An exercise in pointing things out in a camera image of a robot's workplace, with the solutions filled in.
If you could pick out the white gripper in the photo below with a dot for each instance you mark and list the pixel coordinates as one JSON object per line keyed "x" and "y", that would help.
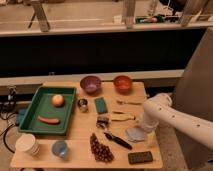
{"x": 150, "y": 139}

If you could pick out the grey-blue towel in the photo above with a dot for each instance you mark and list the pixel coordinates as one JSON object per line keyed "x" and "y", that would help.
{"x": 135, "y": 134}

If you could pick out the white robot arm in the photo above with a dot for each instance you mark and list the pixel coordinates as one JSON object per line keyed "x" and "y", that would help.
{"x": 159, "y": 108}

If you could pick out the green plastic tray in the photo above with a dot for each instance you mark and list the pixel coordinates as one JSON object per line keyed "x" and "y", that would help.
{"x": 41, "y": 105}

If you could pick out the black rectangular block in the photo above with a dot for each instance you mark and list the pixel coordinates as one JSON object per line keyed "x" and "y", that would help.
{"x": 140, "y": 157}

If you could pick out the small dark binder clip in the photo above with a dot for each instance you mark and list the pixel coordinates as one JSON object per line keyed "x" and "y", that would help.
{"x": 102, "y": 122}

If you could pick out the bunch of dark grapes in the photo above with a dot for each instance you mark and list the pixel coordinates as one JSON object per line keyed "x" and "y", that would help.
{"x": 100, "y": 151}

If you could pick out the green sponge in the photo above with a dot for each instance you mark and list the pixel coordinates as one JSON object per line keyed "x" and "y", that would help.
{"x": 101, "y": 106}

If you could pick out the orange bowl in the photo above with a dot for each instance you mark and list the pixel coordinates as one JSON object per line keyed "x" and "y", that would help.
{"x": 122, "y": 83}

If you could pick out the small metal cup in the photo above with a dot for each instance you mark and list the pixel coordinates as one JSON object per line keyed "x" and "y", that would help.
{"x": 83, "y": 105}

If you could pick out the purple bowl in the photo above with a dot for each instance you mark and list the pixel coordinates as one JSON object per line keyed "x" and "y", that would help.
{"x": 90, "y": 84}

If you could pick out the orange peach fruit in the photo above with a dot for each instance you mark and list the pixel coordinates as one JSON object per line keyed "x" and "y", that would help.
{"x": 57, "y": 100}

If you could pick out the red sausage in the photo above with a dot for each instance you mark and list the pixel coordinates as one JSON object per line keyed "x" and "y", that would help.
{"x": 48, "y": 120}

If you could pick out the white paper cup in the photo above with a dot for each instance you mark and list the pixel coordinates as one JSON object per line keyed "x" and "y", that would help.
{"x": 28, "y": 144}

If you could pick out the blue cloth beside table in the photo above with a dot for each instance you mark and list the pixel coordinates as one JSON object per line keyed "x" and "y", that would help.
{"x": 19, "y": 116}

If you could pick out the wooden handled fork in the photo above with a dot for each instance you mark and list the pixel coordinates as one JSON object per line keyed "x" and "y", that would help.
{"x": 129, "y": 103}

